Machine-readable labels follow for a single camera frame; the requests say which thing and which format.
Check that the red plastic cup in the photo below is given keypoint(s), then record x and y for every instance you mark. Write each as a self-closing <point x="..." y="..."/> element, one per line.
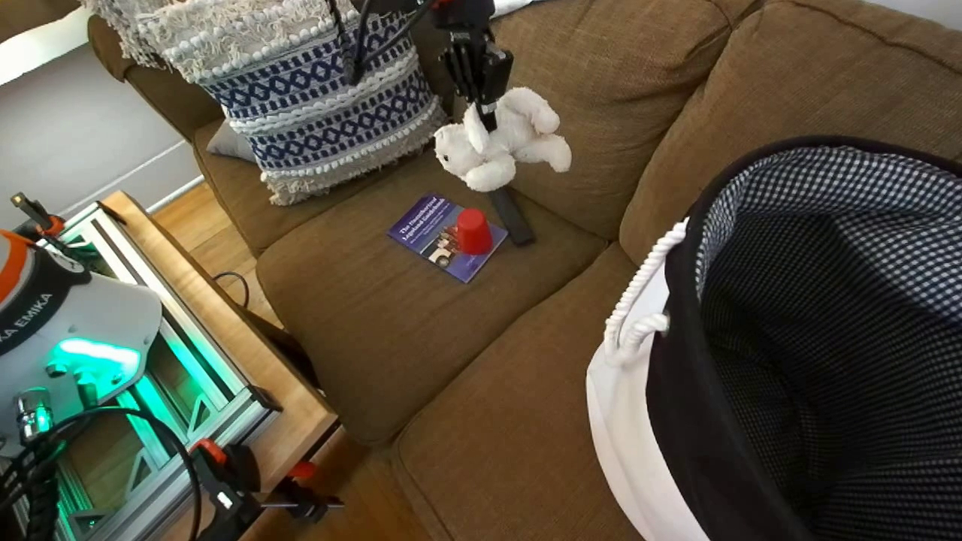
<point x="473" y="233"/>

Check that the orange black clamp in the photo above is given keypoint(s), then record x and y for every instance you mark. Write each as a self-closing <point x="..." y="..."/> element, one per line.
<point x="306" y="494"/>
<point x="227" y="483"/>

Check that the cream blue fringed pillow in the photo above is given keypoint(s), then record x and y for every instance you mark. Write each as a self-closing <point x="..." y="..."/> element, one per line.
<point x="321" y="110"/>

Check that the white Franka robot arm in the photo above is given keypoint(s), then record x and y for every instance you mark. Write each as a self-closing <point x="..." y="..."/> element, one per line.
<point x="61" y="332"/>

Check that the white plush toy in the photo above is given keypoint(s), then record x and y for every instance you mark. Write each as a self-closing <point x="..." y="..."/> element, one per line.
<point x="500" y="145"/>

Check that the black remote control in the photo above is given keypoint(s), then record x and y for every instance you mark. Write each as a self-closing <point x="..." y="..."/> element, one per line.
<point x="511" y="217"/>

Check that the purple printed booklet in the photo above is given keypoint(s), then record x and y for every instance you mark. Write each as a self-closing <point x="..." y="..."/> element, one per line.
<point x="431" y="230"/>

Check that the wooden table board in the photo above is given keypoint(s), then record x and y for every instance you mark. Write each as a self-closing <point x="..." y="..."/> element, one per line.
<point x="251" y="349"/>

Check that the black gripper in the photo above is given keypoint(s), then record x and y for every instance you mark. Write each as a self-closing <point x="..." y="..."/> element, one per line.
<point x="464" y="17"/>

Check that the aluminium frame with green light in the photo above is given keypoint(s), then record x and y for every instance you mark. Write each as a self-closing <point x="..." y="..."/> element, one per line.
<point x="189" y="391"/>

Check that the brown fabric sofa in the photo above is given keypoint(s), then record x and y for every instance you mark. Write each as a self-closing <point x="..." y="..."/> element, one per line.
<point x="482" y="332"/>

